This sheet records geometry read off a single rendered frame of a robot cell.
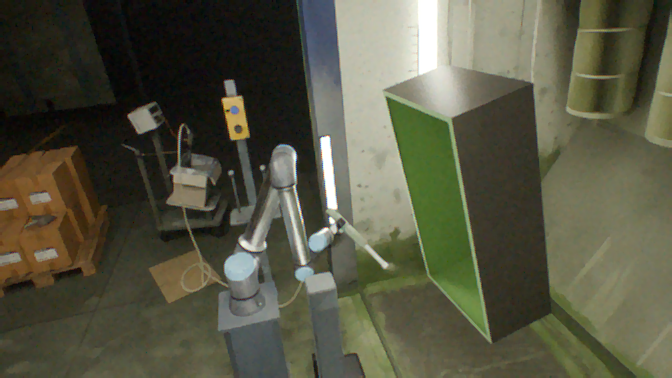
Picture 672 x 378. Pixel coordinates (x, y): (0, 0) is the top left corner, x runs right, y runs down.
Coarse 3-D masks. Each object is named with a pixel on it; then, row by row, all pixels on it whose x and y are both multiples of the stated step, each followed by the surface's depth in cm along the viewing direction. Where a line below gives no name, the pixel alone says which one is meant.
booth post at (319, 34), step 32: (320, 0) 235; (320, 32) 242; (320, 64) 249; (320, 96) 256; (320, 128) 264; (320, 160) 273; (320, 192) 300; (352, 224) 297; (352, 256) 308; (352, 288) 319
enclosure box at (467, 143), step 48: (384, 96) 207; (432, 96) 179; (480, 96) 164; (528, 96) 162; (432, 144) 228; (480, 144) 163; (528, 144) 170; (432, 192) 239; (480, 192) 172; (528, 192) 180; (432, 240) 253; (480, 240) 182; (528, 240) 191; (480, 288) 194; (528, 288) 203
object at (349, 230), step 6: (330, 210) 257; (336, 210) 258; (330, 216) 258; (336, 216) 256; (342, 216) 259; (348, 228) 254; (348, 234) 256; (354, 234) 254; (354, 240) 255; (360, 240) 253; (360, 246) 254; (366, 246) 253; (372, 252) 253; (378, 258) 252; (384, 264) 251
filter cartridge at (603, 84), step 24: (600, 0) 228; (624, 0) 223; (648, 0) 223; (600, 24) 232; (624, 24) 227; (576, 48) 251; (600, 48) 237; (624, 48) 232; (576, 72) 252; (600, 72) 242; (624, 72) 238; (576, 96) 255; (600, 96) 246; (624, 96) 243
